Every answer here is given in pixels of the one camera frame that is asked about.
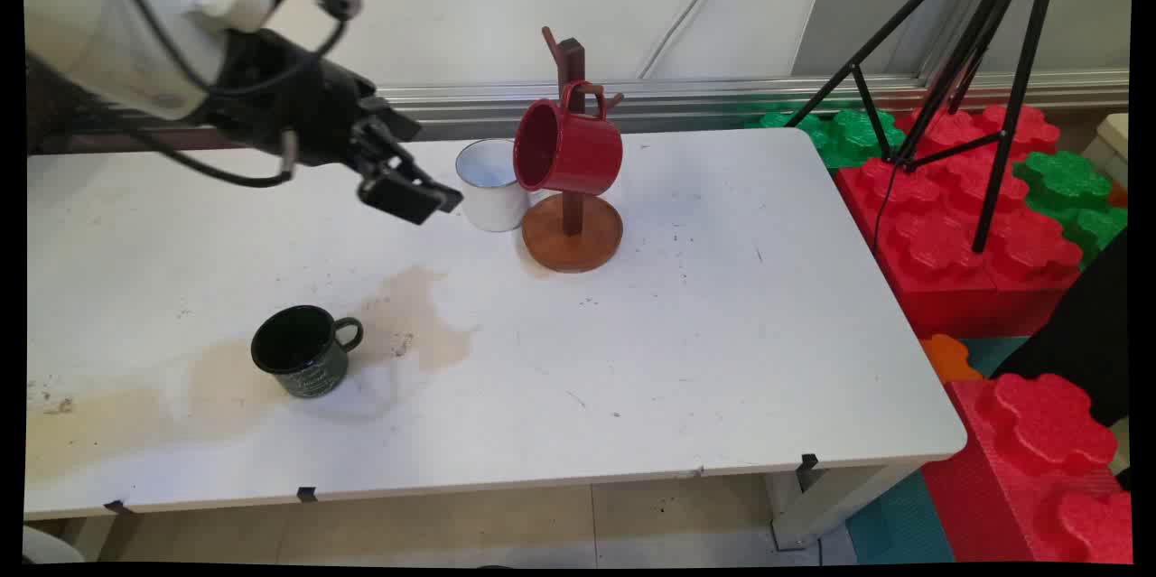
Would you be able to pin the black tape piece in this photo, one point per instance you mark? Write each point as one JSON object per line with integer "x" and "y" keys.
{"x": 307, "y": 494}
{"x": 117, "y": 507}
{"x": 806, "y": 469}

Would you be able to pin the white enamel mug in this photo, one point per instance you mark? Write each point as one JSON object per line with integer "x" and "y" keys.
{"x": 492, "y": 198}

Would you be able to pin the teal floor mat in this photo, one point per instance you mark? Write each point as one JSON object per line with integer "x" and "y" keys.
{"x": 899, "y": 523}

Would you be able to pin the black tripod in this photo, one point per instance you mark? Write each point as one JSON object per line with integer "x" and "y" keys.
{"x": 984, "y": 35}

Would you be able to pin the dark green enamel mug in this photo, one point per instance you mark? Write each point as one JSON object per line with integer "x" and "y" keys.
{"x": 302, "y": 356}

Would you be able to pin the aluminium window rail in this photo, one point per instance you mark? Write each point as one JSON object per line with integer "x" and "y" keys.
{"x": 704, "y": 98}

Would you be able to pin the orange foam block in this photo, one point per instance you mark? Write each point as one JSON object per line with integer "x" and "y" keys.
{"x": 948, "y": 358}

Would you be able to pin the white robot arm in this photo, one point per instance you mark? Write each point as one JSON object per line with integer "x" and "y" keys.
{"x": 99, "y": 26}

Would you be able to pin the brown wooden mug tree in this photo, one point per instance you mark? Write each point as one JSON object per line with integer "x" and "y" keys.
{"x": 572, "y": 238}

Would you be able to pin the white table leg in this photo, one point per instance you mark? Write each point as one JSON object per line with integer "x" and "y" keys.
{"x": 831, "y": 500}

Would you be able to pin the large red foam block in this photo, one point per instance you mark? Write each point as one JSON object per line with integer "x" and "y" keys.
{"x": 1030, "y": 469}
{"x": 939, "y": 243}

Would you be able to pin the red enamel mug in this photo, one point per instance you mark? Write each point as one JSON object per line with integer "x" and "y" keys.
{"x": 578, "y": 153}

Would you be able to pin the green foam block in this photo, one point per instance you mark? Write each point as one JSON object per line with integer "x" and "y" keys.
{"x": 849, "y": 134}
{"x": 1075, "y": 198}

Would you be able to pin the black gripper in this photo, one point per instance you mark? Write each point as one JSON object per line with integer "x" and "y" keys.
{"x": 289, "y": 107}

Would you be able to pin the beige box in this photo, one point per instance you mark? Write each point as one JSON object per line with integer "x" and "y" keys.
{"x": 1113, "y": 144}

